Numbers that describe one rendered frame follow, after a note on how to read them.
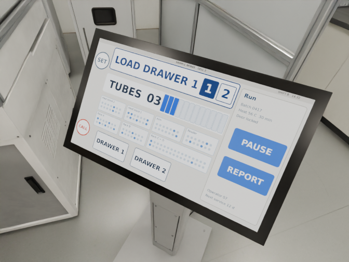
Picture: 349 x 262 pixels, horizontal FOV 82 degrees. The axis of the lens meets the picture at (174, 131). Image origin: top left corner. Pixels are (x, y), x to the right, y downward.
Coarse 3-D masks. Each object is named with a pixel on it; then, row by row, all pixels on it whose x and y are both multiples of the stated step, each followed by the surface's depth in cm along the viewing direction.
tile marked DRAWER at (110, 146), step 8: (96, 136) 49; (104, 136) 48; (96, 144) 49; (104, 144) 48; (112, 144) 48; (120, 144) 47; (128, 144) 47; (104, 152) 48; (112, 152) 48; (120, 152) 47; (120, 160) 47
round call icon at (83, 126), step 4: (80, 120) 50; (84, 120) 50; (88, 120) 50; (76, 124) 51; (80, 124) 50; (84, 124) 50; (88, 124) 50; (76, 128) 51; (80, 128) 50; (84, 128) 50; (88, 128) 50; (76, 132) 51; (80, 132) 50; (84, 132) 50; (88, 132) 50; (84, 136) 50
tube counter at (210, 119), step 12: (156, 96) 44; (168, 96) 43; (156, 108) 44; (168, 108) 43; (180, 108) 43; (192, 108) 42; (204, 108) 41; (192, 120) 42; (204, 120) 41; (216, 120) 40; (216, 132) 41
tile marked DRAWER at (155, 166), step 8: (136, 152) 46; (144, 152) 45; (136, 160) 46; (144, 160) 45; (152, 160) 45; (160, 160) 44; (136, 168) 46; (144, 168) 46; (152, 168) 45; (160, 168) 44; (168, 168) 44; (152, 176) 45; (160, 176) 44
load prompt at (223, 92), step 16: (112, 64) 47; (128, 64) 46; (144, 64) 45; (160, 64) 44; (144, 80) 45; (160, 80) 44; (176, 80) 43; (192, 80) 42; (208, 80) 41; (224, 80) 40; (192, 96) 42; (208, 96) 41; (224, 96) 40
